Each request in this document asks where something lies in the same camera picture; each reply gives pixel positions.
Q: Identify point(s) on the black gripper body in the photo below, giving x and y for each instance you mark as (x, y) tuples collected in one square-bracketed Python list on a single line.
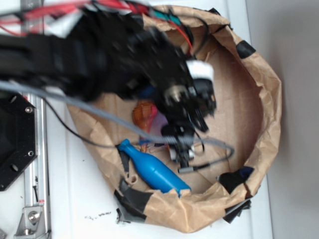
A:
[(163, 77)]

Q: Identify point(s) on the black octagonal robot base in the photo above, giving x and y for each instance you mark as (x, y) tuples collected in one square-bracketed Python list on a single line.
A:
[(17, 138)]

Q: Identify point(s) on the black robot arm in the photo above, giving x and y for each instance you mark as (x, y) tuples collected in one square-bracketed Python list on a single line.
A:
[(112, 53)]

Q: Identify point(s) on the orange conch seashell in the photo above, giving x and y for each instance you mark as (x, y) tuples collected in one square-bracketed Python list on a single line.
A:
[(143, 115)]

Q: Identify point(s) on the blue plastic bottle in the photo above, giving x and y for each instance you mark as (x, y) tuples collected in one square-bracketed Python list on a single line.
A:
[(154, 172)]

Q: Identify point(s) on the brown paper bin liner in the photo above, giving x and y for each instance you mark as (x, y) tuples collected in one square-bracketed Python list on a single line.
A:
[(248, 115)]

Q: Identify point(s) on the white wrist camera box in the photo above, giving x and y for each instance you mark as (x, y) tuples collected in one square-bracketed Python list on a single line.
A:
[(200, 70)]

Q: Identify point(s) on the aluminium extrusion rail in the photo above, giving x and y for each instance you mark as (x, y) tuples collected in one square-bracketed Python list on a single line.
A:
[(35, 221)]

